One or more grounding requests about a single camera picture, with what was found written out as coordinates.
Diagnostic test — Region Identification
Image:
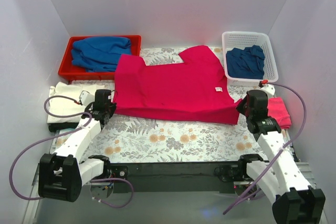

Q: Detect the crimson red t shirt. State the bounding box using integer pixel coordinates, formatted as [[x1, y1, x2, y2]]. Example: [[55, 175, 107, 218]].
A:
[[113, 45, 239, 125]]

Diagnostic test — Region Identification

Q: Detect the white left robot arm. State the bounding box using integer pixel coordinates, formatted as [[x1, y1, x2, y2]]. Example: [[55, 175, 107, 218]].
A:
[[38, 89, 116, 202]]

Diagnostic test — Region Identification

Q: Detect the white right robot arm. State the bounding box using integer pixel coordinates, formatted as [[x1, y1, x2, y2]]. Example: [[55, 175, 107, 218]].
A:
[[236, 83, 326, 223]]

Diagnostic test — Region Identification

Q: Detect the folded pink t shirt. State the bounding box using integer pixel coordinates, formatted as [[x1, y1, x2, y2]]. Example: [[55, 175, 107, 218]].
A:
[[267, 97, 292, 129]]

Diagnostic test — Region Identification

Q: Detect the floral patterned table mat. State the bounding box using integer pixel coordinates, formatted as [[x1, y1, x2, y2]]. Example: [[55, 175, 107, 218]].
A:
[[51, 46, 295, 163]]

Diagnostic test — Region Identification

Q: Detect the navy blue t shirt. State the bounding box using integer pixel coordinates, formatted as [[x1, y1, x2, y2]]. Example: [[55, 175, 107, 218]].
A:
[[226, 45, 265, 79]]

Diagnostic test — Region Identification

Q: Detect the folded white t shirt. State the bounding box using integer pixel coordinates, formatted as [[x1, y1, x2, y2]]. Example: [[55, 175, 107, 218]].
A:
[[47, 82, 101, 124]]

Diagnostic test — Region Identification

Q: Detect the white plastic laundry basket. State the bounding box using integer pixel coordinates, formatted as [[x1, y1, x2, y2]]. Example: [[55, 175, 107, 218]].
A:
[[222, 31, 278, 87]]

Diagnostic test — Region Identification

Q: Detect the red plastic tray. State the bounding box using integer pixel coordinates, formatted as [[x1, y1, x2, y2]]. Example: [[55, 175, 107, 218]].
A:
[[58, 35, 142, 83]]

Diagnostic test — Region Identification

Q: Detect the folded black t shirt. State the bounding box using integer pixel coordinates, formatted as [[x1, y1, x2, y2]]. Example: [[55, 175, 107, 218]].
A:
[[48, 122, 78, 133]]

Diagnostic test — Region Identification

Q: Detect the folded royal blue t shirt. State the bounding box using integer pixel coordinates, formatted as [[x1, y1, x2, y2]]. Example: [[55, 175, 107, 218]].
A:
[[71, 36, 131, 72]]

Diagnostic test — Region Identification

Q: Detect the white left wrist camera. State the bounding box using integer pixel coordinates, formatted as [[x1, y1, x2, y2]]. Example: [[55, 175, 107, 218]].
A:
[[75, 90, 95, 106]]

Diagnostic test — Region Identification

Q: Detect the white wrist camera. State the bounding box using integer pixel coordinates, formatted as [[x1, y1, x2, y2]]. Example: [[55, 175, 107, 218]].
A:
[[258, 80, 276, 99], [75, 90, 95, 106]]

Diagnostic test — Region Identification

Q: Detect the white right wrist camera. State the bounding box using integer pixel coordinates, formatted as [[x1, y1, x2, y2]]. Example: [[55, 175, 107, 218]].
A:
[[258, 80, 276, 99]]

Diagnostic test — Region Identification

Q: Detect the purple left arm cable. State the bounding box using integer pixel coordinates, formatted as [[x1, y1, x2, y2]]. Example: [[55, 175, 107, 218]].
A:
[[9, 95, 134, 209]]

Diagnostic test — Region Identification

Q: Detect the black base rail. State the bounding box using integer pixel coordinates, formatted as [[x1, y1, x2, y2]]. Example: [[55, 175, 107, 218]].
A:
[[108, 161, 252, 194]]

